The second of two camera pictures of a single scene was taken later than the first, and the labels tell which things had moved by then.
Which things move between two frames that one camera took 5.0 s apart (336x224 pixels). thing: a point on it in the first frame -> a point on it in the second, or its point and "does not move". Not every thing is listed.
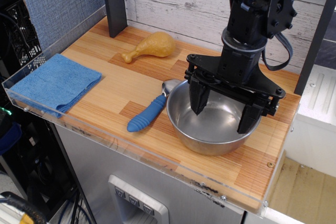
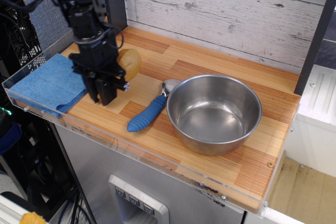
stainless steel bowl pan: x=214 y=131 does not move
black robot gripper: x=236 y=73 -> x=97 y=58
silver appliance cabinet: x=119 y=188 does not move
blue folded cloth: x=59 y=81 does not move
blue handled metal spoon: x=145 y=117 does not move
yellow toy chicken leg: x=159 y=44 -> x=129 y=60
